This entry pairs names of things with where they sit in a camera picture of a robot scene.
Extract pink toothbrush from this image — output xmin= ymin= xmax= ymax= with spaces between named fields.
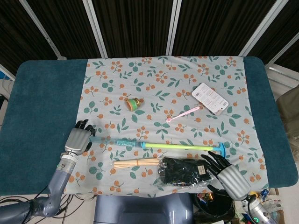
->
xmin=166 ymin=106 xmax=200 ymax=123

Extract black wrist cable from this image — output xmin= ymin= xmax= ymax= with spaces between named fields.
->
xmin=246 ymin=195 xmax=257 ymax=221

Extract floral leaf fruit tablecloth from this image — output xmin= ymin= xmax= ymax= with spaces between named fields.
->
xmin=64 ymin=55 xmax=270 ymax=196

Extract small green orange toy pot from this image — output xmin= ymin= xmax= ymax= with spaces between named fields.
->
xmin=126 ymin=98 xmax=144 ymax=111

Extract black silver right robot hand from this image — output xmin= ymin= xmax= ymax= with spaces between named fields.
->
xmin=201 ymin=150 xmax=252 ymax=201

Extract white printed package card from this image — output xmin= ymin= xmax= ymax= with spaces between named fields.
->
xmin=192 ymin=82 xmax=229 ymax=116

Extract green blue toy syringe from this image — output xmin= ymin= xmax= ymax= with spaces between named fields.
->
xmin=89 ymin=136 xmax=227 ymax=158

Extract teal plush table cover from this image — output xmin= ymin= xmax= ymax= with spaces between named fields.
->
xmin=0 ymin=56 xmax=294 ymax=197

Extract dark folding partition screen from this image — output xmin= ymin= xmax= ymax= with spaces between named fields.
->
xmin=0 ymin=0 xmax=299 ymax=77

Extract bundle of wooden sticks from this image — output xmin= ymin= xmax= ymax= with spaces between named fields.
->
xmin=112 ymin=157 xmax=162 ymax=169

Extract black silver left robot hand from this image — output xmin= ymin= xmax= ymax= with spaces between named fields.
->
xmin=64 ymin=119 xmax=97 ymax=157

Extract olive fabric bag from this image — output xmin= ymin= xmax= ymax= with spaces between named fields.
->
xmin=275 ymin=85 xmax=299 ymax=151

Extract black gloves in plastic bag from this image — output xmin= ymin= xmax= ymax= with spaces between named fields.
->
xmin=156 ymin=156 xmax=218 ymax=188

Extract blue-grey robot torso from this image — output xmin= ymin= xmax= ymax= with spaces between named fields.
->
xmin=94 ymin=193 xmax=195 ymax=224

